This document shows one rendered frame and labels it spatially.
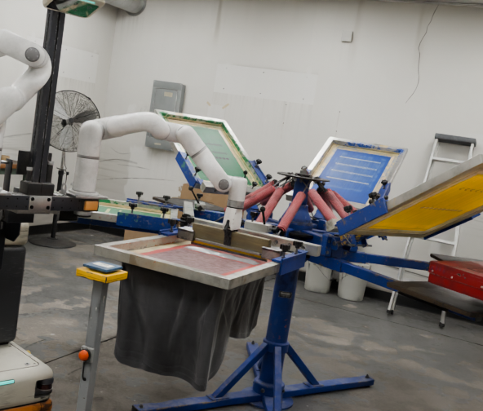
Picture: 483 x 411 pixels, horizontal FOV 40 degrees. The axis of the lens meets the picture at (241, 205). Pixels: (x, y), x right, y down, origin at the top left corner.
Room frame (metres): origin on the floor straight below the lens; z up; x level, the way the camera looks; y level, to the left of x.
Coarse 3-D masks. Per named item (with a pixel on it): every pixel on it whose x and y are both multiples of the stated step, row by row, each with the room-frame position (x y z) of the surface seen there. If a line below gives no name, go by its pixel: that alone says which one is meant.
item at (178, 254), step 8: (168, 248) 2.87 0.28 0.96; (176, 248) 2.90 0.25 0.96; (184, 248) 2.93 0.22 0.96; (208, 248) 3.02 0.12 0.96; (152, 256) 2.65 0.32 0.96; (160, 256) 2.67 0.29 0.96; (168, 256) 2.70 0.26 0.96; (176, 256) 2.72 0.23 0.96; (184, 256) 2.75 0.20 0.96; (192, 256) 2.77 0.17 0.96; (200, 256) 2.80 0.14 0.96; (208, 256) 2.83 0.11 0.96
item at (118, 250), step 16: (128, 240) 2.73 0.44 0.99; (144, 240) 2.79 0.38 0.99; (160, 240) 2.91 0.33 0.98; (176, 240) 3.04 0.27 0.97; (112, 256) 2.50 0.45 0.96; (128, 256) 2.47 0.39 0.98; (144, 256) 2.46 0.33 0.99; (176, 272) 2.38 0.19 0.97; (192, 272) 2.36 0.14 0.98; (208, 272) 2.36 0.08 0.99; (240, 272) 2.44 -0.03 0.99; (256, 272) 2.52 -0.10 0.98; (272, 272) 2.67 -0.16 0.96; (224, 288) 2.31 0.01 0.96
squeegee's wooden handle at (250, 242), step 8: (200, 224) 3.01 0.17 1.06; (200, 232) 3.01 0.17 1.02; (208, 232) 2.99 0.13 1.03; (216, 232) 2.97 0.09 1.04; (232, 232) 2.94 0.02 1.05; (240, 232) 2.94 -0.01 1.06; (208, 240) 2.99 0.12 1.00; (216, 240) 2.97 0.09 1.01; (232, 240) 2.94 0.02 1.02; (240, 240) 2.93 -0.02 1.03; (248, 240) 2.91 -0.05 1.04; (256, 240) 2.89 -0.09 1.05; (264, 240) 2.88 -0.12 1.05; (248, 248) 2.91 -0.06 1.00; (256, 248) 2.89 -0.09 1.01
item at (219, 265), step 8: (216, 256) 2.86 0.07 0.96; (240, 256) 2.94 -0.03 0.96; (184, 264) 2.59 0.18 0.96; (192, 264) 2.61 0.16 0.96; (200, 264) 2.64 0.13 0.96; (208, 264) 2.66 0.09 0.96; (216, 264) 2.69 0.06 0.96; (224, 264) 2.71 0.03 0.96; (232, 264) 2.73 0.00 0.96; (240, 264) 2.76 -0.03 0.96; (248, 264) 2.79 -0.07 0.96; (216, 272) 2.53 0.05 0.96; (224, 272) 2.56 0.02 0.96; (232, 272) 2.58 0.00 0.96
